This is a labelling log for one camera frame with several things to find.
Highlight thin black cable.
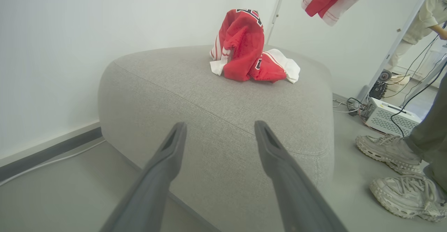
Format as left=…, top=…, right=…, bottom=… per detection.
left=390, top=60, right=447, bottom=137

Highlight white floor cable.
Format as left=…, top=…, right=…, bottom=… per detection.
left=0, top=139, right=107, bottom=187

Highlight person in cream clothing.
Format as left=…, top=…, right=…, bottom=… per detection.
left=384, top=0, right=447, bottom=72

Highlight grey chunky sneaker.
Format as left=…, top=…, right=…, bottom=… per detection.
left=355, top=134, right=423, bottom=175
left=370, top=175, right=447, bottom=222

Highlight tangled floor cables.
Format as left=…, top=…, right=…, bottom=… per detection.
left=332, top=97, right=368, bottom=116

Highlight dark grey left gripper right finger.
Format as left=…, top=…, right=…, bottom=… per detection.
left=254, top=121, right=348, bottom=232

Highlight grey baseboard strip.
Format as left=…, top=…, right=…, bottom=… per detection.
left=0, top=127, right=104, bottom=182

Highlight thin white pole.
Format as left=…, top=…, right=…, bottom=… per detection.
left=265, top=0, right=289, bottom=46

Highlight red jersey with black number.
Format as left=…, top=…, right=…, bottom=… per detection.
left=210, top=9, right=301, bottom=84

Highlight white frame post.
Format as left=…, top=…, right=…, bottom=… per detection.
left=356, top=0, right=438, bottom=104

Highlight small black device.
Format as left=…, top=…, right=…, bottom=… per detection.
left=369, top=81, right=388, bottom=100

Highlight olive trouser leg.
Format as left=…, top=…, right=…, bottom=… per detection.
left=404, top=74, right=447, bottom=192

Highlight white vented electronics box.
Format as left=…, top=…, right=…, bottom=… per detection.
left=363, top=97, right=422, bottom=137

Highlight grey fabric ottoman seat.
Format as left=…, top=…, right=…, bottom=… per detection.
left=98, top=44, right=335, bottom=232

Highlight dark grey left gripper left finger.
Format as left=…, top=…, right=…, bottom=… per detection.
left=101, top=122, right=187, bottom=232

